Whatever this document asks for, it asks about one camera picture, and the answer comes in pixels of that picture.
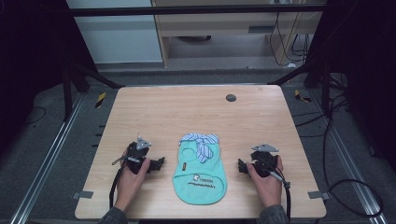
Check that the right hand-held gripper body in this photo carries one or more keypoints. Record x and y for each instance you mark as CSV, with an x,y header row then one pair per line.
x,y
264,160

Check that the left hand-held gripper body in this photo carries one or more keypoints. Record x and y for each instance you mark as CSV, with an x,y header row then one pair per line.
x,y
137,158

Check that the person's left hand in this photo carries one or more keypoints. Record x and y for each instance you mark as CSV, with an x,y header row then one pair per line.
x,y
132,184

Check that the person's right hand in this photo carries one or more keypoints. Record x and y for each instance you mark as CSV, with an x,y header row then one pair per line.
x,y
267,189

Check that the mint green pet shirt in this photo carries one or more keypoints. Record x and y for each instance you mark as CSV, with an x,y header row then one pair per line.
x,y
199,174

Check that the grey round table grommet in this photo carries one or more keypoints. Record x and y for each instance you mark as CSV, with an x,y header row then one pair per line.
x,y
231,98

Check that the yellow black striped tape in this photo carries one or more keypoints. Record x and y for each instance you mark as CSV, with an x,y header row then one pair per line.
x,y
301,96
100,99

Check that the black metal stand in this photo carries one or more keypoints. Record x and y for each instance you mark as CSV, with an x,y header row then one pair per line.
x,y
320,77
74,84

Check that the white cabinet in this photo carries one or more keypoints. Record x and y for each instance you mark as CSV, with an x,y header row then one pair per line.
x,y
118,34

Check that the light wooden desk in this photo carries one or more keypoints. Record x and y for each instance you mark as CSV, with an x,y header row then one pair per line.
x,y
236,21

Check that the grey metal table bracket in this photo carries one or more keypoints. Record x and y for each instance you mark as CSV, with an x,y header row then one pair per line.
x,y
318,195
82,194

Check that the aluminium floor rail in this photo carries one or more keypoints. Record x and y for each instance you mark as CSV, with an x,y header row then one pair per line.
x,y
345,155
46,161

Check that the black metal frame bar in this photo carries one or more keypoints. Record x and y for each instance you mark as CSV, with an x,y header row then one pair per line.
x,y
193,10

